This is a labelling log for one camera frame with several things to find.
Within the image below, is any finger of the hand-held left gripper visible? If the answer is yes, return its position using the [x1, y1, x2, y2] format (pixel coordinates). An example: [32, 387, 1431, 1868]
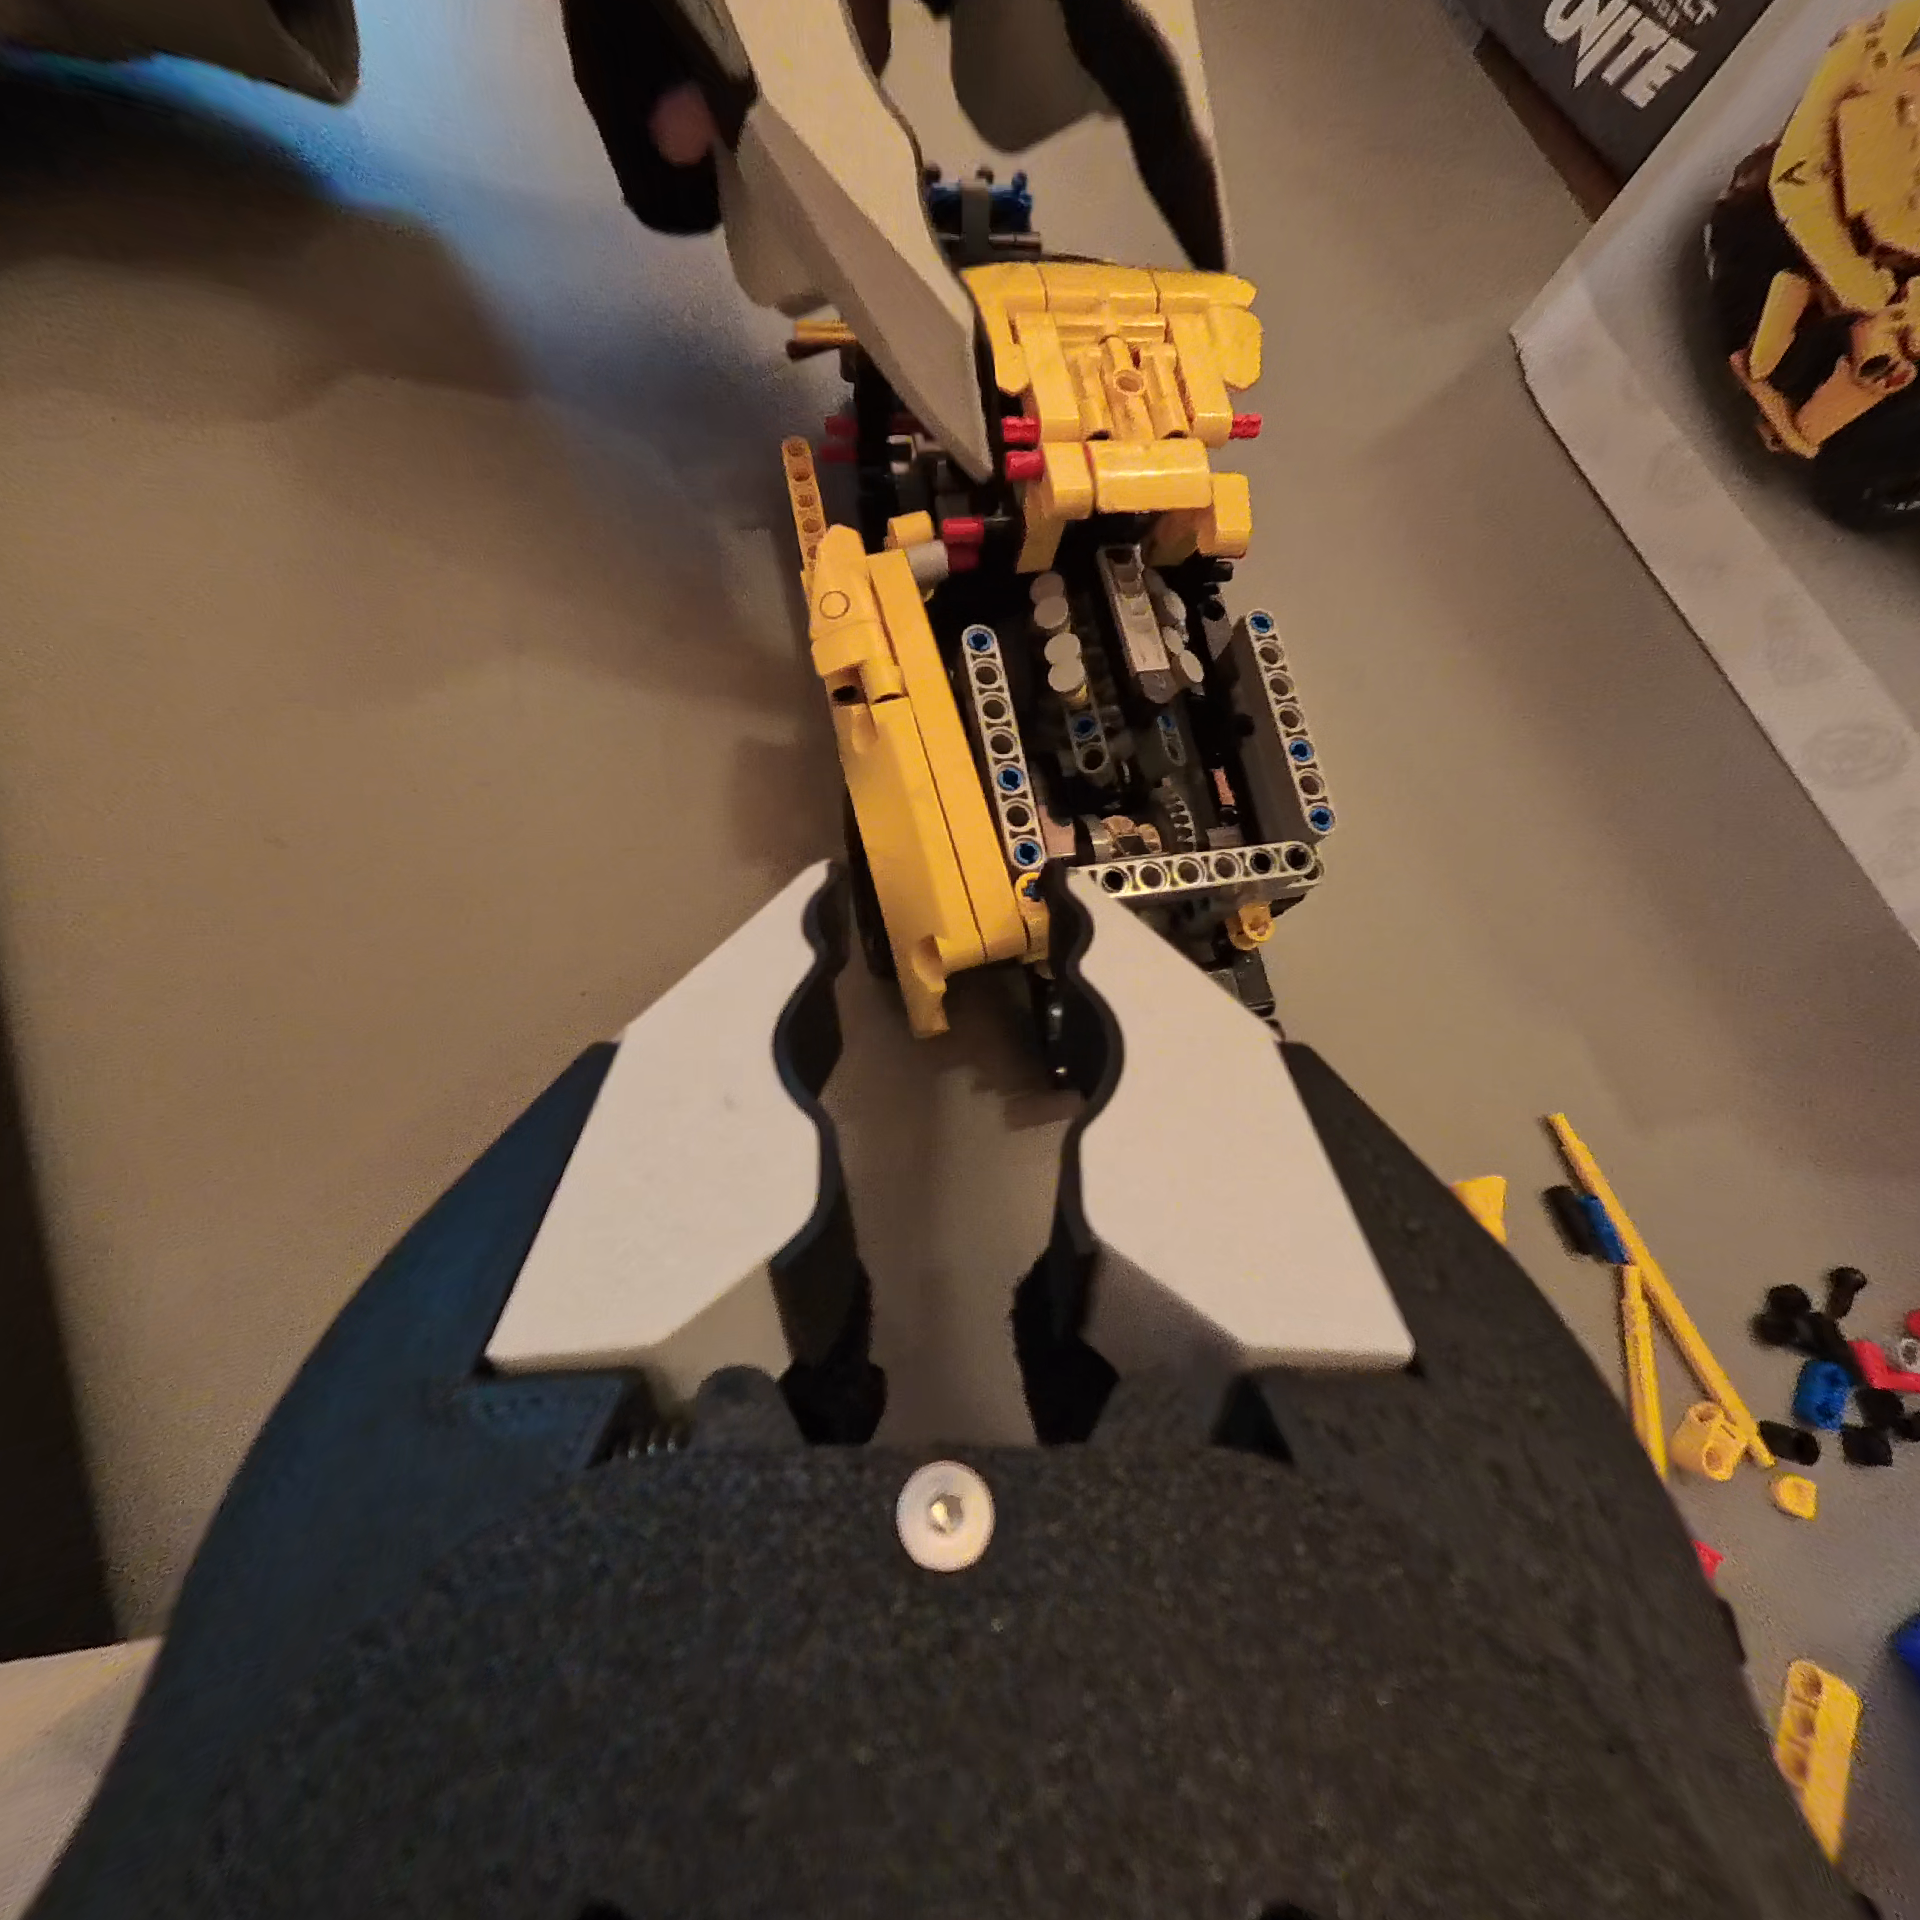
[937, 0, 1235, 279]
[719, 0, 999, 489]

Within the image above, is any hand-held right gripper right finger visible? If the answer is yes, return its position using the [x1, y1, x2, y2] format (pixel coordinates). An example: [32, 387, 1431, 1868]
[1021, 886, 1414, 1436]

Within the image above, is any toy car set box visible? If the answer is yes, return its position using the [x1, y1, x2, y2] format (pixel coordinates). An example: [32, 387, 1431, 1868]
[1464, 0, 1779, 174]

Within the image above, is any toy car instruction booklet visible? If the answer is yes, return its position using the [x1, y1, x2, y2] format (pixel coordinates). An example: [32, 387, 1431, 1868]
[1505, 0, 1920, 937]

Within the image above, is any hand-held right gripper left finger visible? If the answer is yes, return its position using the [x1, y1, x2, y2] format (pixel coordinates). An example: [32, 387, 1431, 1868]
[486, 865, 888, 1436]

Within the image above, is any grey desk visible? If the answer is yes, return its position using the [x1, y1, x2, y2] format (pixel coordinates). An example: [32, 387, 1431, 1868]
[0, 0, 1920, 1920]

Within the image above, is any pile of small toy pieces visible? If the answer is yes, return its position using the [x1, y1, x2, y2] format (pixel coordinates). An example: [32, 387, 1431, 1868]
[1448, 1103, 1920, 1868]

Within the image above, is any yellow toy car chassis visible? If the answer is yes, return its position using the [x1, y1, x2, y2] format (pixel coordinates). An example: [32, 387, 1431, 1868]
[782, 167, 1335, 1100]

